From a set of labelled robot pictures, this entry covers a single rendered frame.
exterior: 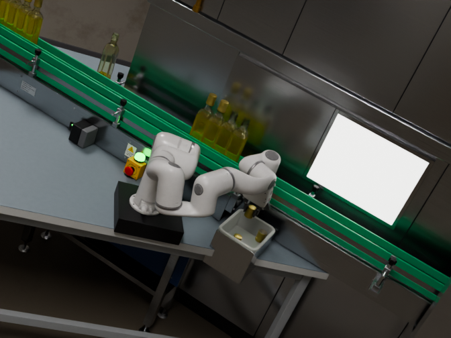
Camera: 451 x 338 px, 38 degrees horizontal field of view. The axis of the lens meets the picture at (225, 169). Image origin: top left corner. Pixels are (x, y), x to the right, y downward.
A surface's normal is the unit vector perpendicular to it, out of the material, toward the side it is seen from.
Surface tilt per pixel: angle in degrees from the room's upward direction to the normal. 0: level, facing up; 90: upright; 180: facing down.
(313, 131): 90
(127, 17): 90
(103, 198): 0
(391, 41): 90
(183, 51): 90
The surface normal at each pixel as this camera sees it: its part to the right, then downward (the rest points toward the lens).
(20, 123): 0.35, -0.82
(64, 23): 0.14, 0.53
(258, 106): -0.43, 0.30
